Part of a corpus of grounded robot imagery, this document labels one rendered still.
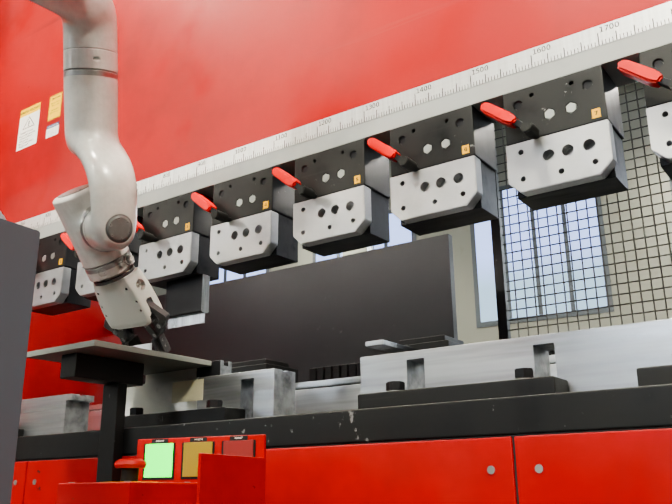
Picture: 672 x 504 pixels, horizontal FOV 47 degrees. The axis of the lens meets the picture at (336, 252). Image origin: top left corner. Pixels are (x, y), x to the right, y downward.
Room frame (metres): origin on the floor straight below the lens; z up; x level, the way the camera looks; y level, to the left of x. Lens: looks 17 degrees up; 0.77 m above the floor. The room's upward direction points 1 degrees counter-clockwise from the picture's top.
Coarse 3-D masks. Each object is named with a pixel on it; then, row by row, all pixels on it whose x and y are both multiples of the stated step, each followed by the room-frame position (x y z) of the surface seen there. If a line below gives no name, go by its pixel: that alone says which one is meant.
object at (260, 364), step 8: (256, 360) 1.62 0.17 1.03; (264, 360) 1.60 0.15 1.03; (272, 360) 1.62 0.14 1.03; (232, 368) 1.64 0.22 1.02; (240, 368) 1.63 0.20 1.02; (248, 368) 1.61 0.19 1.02; (256, 368) 1.60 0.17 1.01; (264, 368) 1.59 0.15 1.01; (280, 368) 1.62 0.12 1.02; (288, 368) 1.65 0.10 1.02; (296, 376) 1.67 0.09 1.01
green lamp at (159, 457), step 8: (152, 448) 1.10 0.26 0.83; (160, 448) 1.10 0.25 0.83; (168, 448) 1.09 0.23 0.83; (152, 456) 1.10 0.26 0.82; (160, 456) 1.10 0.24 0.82; (168, 456) 1.09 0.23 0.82; (152, 464) 1.10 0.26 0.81; (160, 464) 1.10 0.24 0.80; (168, 464) 1.09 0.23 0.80; (144, 472) 1.11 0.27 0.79; (152, 472) 1.10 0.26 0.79; (160, 472) 1.10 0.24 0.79; (168, 472) 1.09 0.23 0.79
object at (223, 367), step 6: (222, 360) 1.41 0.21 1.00; (210, 366) 1.42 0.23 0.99; (216, 366) 1.41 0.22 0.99; (222, 366) 1.41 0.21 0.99; (228, 366) 1.42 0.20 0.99; (198, 372) 1.44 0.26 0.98; (204, 372) 1.43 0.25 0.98; (210, 372) 1.42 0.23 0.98; (216, 372) 1.41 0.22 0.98; (222, 372) 1.41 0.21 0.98; (228, 372) 1.42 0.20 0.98
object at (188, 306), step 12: (192, 276) 1.46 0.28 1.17; (204, 276) 1.45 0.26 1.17; (168, 288) 1.50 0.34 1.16; (180, 288) 1.48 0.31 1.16; (192, 288) 1.46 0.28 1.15; (204, 288) 1.45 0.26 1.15; (168, 300) 1.50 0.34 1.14; (180, 300) 1.48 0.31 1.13; (192, 300) 1.46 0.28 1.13; (204, 300) 1.45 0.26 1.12; (168, 312) 1.50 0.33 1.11; (180, 312) 1.48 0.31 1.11; (192, 312) 1.46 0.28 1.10; (204, 312) 1.45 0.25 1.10; (168, 324) 1.51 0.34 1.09; (180, 324) 1.49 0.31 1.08; (192, 324) 1.47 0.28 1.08
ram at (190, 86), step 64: (0, 0) 1.90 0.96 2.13; (128, 0) 1.57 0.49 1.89; (192, 0) 1.44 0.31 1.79; (256, 0) 1.34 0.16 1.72; (320, 0) 1.24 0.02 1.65; (384, 0) 1.16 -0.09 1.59; (448, 0) 1.09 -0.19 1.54; (512, 0) 1.03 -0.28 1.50; (576, 0) 0.98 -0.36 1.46; (640, 0) 0.93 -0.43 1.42; (0, 64) 1.87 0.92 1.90; (128, 64) 1.56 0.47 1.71; (192, 64) 1.44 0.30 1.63; (256, 64) 1.33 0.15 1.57; (320, 64) 1.24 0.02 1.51; (384, 64) 1.17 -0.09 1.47; (448, 64) 1.10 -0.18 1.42; (576, 64) 0.98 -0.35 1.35; (0, 128) 1.85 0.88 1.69; (64, 128) 1.68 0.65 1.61; (128, 128) 1.55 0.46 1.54; (192, 128) 1.43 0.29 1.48; (256, 128) 1.33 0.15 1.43; (384, 128) 1.17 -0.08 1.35; (0, 192) 1.82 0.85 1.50; (64, 192) 1.67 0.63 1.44
